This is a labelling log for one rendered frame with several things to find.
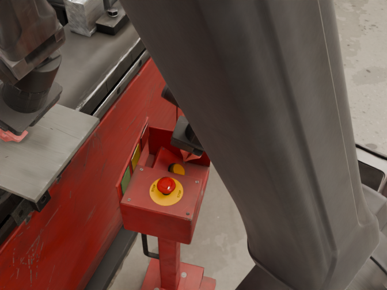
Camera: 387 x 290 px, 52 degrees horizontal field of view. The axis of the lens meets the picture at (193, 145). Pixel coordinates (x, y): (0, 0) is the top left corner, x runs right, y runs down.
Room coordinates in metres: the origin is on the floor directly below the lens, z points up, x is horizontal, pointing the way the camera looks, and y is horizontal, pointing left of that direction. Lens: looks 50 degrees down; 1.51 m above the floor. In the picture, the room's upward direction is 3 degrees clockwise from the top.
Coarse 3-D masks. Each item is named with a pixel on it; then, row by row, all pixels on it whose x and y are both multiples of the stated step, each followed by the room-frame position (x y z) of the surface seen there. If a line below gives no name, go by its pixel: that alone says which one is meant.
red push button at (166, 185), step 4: (160, 180) 0.48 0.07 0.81; (164, 180) 0.48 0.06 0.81; (168, 180) 0.48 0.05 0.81; (172, 180) 0.48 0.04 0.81; (160, 184) 0.47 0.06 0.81; (164, 184) 0.47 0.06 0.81; (168, 184) 0.47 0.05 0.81; (172, 184) 0.47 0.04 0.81; (160, 188) 0.46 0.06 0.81; (164, 188) 0.46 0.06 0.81; (168, 188) 0.46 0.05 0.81; (172, 188) 0.46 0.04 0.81; (164, 192) 0.45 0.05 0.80; (168, 192) 0.45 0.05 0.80
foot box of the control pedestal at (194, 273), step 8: (152, 264) 0.58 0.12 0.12; (184, 264) 0.59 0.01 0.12; (152, 272) 0.55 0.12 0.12; (192, 272) 0.56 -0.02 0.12; (200, 272) 0.56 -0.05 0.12; (144, 280) 0.52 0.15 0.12; (152, 280) 0.52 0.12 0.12; (192, 280) 0.53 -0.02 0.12; (200, 280) 0.54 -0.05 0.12; (208, 280) 0.58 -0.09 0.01; (144, 288) 0.49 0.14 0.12; (152, 288) 0.50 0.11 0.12; (184, 288) 0.50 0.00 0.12; (192, 288) 0.50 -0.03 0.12; (200, 288) 0.55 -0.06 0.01; (208, 288) 0.55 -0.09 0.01
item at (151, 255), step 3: (141, 234) 0.53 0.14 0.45; (144, 234) 0.53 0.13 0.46; (144, 237) 0.53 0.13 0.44; (144, 240) 0.53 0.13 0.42; (144, 243) 0.53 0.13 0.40; (144, 246) 0.53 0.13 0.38; (147, 246) 0.53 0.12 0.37; (144, 249) 0.53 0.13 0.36; (147, 249) 0.53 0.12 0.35; (144, 252) 0.53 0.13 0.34; (147, 252) 0.53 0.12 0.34; (150, 252) 0.54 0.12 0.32; (147, 255) 0.53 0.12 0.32; (150, 255) 0.53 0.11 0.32; (153, 255) 0.53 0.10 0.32; (156, 255) 0.53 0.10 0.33; (156, 258) 0.52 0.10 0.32
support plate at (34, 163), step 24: (48, 120) 0.46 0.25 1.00; (72, 120) 0.46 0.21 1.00; (96, 120) 0.46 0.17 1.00; (0, 144) 0.40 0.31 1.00; (24, 144) 0.40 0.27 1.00; (48, 144) 0.40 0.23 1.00; (72, 144) 0.41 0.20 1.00; (0, 168) 0.35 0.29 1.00; (24, 168) 0.36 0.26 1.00; (48, 168) 0.36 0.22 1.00; (24, 192) 0.31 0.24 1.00
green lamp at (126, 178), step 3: (129, 168) 0.49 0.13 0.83; (126, 171) 0.48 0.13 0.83; (129, 171) 0.49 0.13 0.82; (126, 174) 0.48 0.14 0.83; (129, 174) 0.49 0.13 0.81; (123, 177) 0.46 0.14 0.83; (126, 177) 0.47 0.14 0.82; (129, 177) 0.49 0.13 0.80; (123, 180) 0.46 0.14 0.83; (126, 180) 0.47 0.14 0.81; (129, 180) 0.48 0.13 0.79; (123, 183) 0.46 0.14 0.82; (126, 183) 0.47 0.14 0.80; (123, 186) 0.45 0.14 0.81; (126, 186) 0.47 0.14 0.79; (123, 189) 0.45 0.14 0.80; (123, 192) 0.45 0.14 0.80
